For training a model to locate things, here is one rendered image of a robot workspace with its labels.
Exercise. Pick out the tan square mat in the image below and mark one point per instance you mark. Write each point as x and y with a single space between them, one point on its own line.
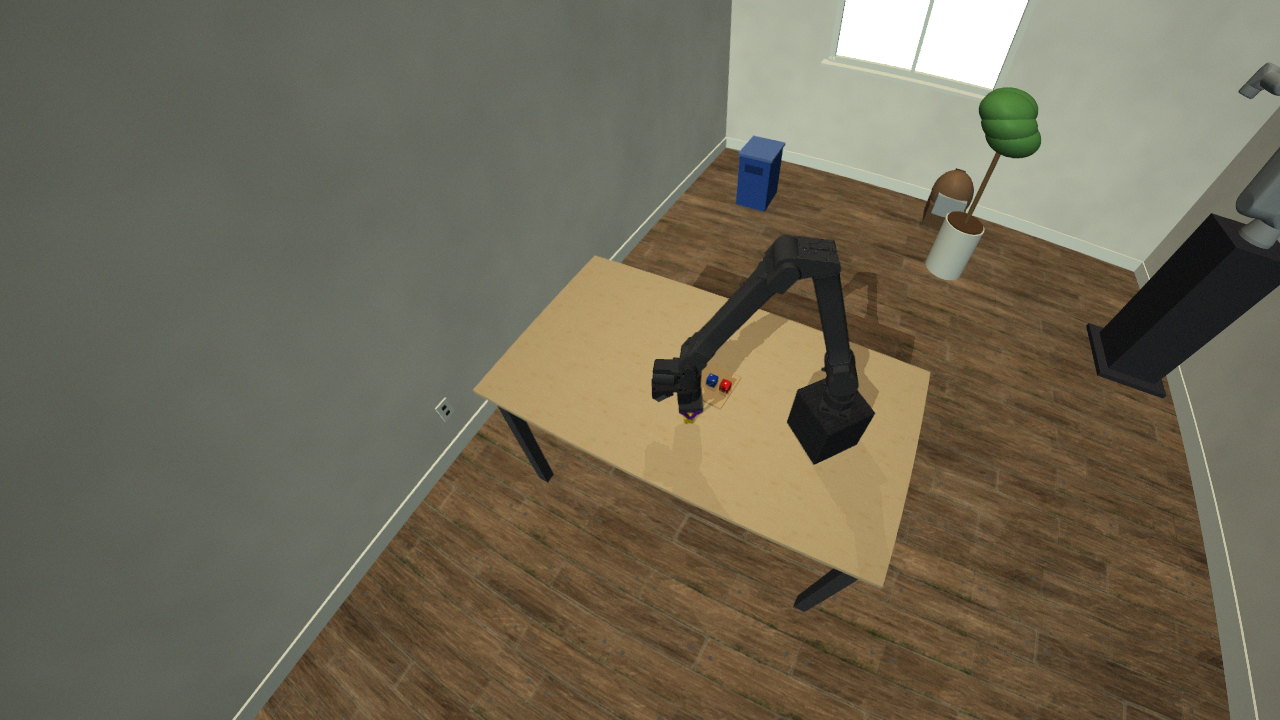
714 396

